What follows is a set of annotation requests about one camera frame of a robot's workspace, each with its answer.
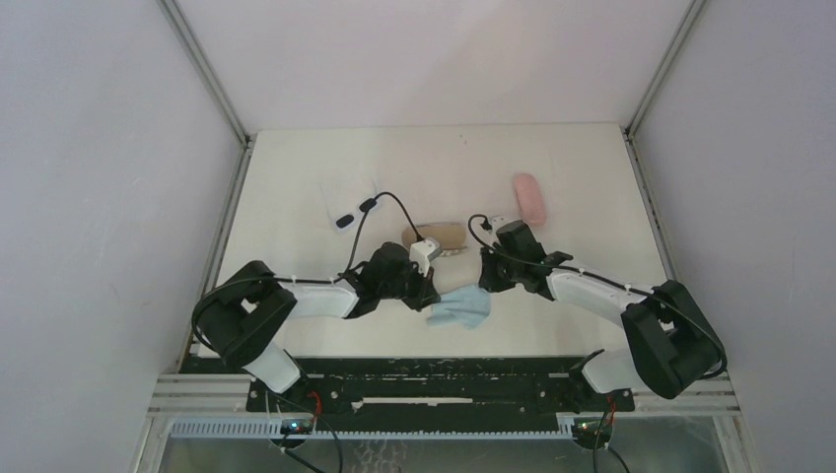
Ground right black camera cable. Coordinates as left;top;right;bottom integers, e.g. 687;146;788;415
466;214;730;381

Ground white sunglasses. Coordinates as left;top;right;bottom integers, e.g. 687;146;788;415
319;176;378;233

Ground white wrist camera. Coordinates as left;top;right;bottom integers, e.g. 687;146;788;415
409;237;443;276
489;216;512;231

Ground aluminium frame rail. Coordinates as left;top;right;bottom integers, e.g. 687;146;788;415
146;372;742;441

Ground left black camera cable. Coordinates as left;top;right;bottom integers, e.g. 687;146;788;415
190;190;426;354

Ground patterned glasses case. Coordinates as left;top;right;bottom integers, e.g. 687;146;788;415
416;222;468;260

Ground light blue cloth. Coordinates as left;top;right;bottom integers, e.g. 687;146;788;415
426;285;491;330

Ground black camera cable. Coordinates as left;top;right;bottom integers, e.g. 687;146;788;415
466;214;730;381
190;190;426;354

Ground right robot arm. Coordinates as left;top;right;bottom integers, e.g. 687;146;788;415
467;214;729;399

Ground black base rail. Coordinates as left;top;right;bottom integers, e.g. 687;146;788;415
255;356;635;413

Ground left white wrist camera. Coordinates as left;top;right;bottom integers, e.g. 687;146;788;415
409;237;443;276

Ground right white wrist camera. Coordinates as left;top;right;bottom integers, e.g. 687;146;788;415
489;216;512;231

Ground pink glasses case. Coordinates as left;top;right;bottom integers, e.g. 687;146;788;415
513;173;548;227

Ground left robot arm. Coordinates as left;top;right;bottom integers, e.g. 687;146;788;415
191;238;442;394

